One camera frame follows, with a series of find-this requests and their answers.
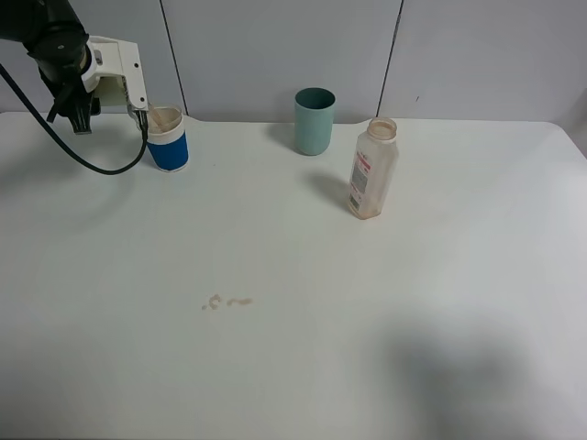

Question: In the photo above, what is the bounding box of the teal plastic cup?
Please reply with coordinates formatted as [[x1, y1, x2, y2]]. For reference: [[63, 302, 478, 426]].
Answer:
[[294, 87, 336, 156]]

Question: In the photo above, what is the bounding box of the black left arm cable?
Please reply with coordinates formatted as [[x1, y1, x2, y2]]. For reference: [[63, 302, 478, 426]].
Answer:
[[0, 61, 149, 174]]

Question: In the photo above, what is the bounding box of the clear plastic beverage bottle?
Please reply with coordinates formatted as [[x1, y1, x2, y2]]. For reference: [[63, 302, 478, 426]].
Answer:
[[348, 117, 399, 220]]

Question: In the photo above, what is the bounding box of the blue and white paper cup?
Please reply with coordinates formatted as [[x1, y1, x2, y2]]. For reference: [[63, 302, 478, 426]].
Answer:
[[148, 104, 189, 172]]

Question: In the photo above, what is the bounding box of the light green plastic cup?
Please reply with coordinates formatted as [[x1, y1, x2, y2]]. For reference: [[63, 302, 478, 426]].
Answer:
[[95, 76, 148, 112]]

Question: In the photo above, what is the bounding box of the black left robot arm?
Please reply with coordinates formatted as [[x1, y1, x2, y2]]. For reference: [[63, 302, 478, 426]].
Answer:
[[1, 0, 101, 134]]

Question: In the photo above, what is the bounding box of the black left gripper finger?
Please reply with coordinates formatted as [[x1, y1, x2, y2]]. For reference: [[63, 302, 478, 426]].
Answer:
[[63, 91, 101, 135]]

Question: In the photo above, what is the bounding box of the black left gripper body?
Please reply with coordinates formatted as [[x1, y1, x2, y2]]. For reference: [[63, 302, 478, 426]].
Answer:
[[26, 31, 90, 98]]

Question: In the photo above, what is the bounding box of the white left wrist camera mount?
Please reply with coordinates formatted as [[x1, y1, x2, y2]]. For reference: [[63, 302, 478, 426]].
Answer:
[[82, 36, 145, 93]]

